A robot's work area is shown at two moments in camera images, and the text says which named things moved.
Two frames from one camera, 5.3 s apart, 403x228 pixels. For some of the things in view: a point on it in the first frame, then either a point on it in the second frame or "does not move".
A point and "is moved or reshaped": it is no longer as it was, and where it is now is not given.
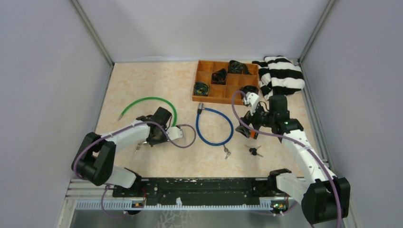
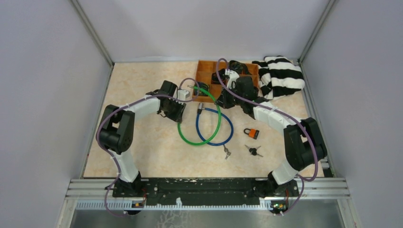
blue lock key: (226, 150) does not move
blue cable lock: (200, 108) does not move
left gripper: (152, 142) → (177, 116)
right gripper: (246, 120) → (222, 99)
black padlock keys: (253, 151) does not move
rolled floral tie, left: (201, 89) does not move
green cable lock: (175, 115) is moved or reshaped
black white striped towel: (278, 76) does not move
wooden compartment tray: (215, 81) does not move
